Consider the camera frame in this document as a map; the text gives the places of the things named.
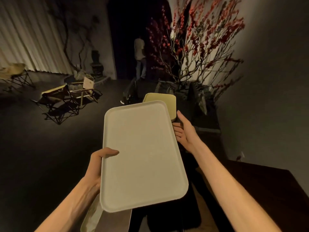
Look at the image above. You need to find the person's left hand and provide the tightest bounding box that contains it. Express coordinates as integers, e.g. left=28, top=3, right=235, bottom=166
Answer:
left=84, top=147, right=120, bottom=192

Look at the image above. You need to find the person's right hand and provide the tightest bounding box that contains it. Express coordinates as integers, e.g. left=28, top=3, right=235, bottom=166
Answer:
left=172, top=110, right=204, bottom=154

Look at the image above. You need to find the pale yellow plastic tray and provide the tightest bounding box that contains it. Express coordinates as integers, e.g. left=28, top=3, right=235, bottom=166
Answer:
left=142, top=93, right=177, bottom=121

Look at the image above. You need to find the white plastic tray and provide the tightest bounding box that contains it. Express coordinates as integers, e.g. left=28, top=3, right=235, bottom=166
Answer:
left=100, top=100, right=189, bottom=213

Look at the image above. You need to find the person's left forearm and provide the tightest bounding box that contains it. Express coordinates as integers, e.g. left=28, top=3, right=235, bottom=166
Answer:
left=35, top=177, right=101, bottom=232

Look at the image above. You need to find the person's right forearm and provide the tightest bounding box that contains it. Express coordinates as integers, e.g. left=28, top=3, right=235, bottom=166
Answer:
left=192, top=142, right=283, bottom=232

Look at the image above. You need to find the dark planter with rocks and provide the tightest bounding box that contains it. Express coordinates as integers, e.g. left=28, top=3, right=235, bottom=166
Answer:
left=154, top=80, right=221, bottom=133

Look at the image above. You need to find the pale green tray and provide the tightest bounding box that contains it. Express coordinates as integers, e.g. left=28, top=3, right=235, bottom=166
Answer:
left=80, top=193, right=132, bottom=232

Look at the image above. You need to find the beige folding camp chair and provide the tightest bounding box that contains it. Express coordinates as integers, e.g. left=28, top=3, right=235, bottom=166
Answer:
left=31, top=83, right=80, bottom=125
left=68, top=75, right=102, bottom=106
left=0, top=63, right=35, bottom=91

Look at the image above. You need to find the red blossom branch arrangement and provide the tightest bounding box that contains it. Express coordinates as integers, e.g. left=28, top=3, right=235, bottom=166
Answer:
left=146, top=0, right=245, bottom=94

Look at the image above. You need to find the dark stone lantern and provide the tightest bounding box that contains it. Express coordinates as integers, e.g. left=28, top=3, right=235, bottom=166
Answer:
left=90, top=50, right=105, bottom=79

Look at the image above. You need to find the dark wooden table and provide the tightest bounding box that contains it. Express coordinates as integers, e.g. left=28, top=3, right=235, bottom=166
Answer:
left=217, top=159, right=309, bottom=232

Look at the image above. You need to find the bare twisted tree branch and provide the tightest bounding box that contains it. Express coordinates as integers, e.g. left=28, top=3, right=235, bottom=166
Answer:
left=47, top=0, right=100, bottom=73

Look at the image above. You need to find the pleated beige curtain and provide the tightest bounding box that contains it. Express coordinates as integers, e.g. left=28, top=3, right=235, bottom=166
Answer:
left=0, top=0, right=75, bottom=75

